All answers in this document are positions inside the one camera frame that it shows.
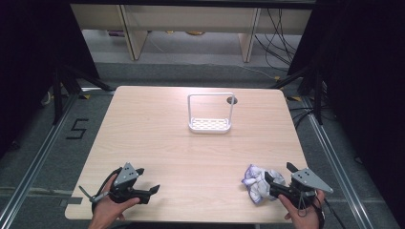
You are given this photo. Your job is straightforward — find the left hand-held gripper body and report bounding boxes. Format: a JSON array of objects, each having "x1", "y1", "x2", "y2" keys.
[{"x1": 109, "y1": 162, "x2": 151, "y2": 205}]

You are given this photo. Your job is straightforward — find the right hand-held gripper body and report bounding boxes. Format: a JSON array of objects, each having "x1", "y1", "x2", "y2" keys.
[{"x1": 288, "y1": 167, "x2": 334, "y2": 210}]

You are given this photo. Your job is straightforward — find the white cloth with purple lines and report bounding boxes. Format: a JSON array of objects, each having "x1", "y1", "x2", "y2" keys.
[{"x1": 241, "y1": 163, "x2": 288, "y2": 205}]

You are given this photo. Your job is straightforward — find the white plastic rack with handle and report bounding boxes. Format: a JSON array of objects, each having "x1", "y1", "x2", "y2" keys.
[{"x1": 186, "y1": 92, "x2": 237, "y2": 135}]

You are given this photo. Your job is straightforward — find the person's right hand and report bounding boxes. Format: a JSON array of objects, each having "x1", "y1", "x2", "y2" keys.
[{"x1": 277, "y1": 189, "x2": 326, "y2": 229}]

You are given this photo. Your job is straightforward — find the person's left hand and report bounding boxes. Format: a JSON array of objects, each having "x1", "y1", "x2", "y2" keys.
[{"x1": 88, "y1": 174, "x2": 141, "y2": 229}]

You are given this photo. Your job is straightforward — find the black metal stand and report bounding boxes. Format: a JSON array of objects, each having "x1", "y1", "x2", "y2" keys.
[
  {"x1": 52, "y1": 62, "x2": 117, "y2": 126},
  {"x1": 269, "y1": 64, "x2": 327, "y2": 126}
]

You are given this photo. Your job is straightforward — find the black curtain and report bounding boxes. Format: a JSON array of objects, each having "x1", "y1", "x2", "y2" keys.
[
  {"x1": 287, "y1": 0, "x2": 405, "y2": 221},
  {"x1": 0, "y1": 0, "x2": 100, "y2": 160}
]

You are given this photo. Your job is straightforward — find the beige desk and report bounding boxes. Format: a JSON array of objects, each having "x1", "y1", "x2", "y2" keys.
[{"x1": 70, "y1": 3, "x2": 313, "y2": 63}]

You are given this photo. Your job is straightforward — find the thin grey cord loop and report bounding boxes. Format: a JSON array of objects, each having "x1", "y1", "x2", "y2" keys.
[{"x1": 297, "y1": 192, "x2": 309, "y2": 219}]

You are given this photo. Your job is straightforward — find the black wrist strap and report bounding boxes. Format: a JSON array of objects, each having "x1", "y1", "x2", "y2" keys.
[
  {"x1": 91, "y1": 167, "x2": 123, "y2": 214},
  {"x1": 312, "y1": 195, "x2": 327, "y2": 229}
]

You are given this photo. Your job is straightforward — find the aluminium floor rail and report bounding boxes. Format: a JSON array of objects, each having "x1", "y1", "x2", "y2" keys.
[
  {"x1": 300, "y1": 94, "x2": 399, "y2": 229},
  {"x1": 0, "y1": 93, "x2": 81, "y2": 229}
]

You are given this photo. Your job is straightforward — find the black cable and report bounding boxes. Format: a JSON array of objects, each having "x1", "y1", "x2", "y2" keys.
[{"x1": 324, "y1": 198, "x2": 348, "y2": 229}]

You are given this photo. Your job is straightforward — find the grey strap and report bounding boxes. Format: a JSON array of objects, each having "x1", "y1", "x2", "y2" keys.
[{"x1": 78, "y1": 185, "x2": 107, "y2": 204}]

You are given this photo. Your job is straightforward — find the black floor cables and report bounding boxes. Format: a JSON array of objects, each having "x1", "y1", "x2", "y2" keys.
[{"x1": 287, "y1": 105, "x2": 317, "y2": 129}]

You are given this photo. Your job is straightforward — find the white cable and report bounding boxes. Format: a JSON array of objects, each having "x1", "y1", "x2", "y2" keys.
[{"x1": 236, "y1": 62, "x2": 279, "y2": 81}]

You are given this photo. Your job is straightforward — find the bundle of black cables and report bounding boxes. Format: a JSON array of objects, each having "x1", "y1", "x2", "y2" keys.
[{"x1": 253, "y1": 8, "x2": 304, "y2": 73}]

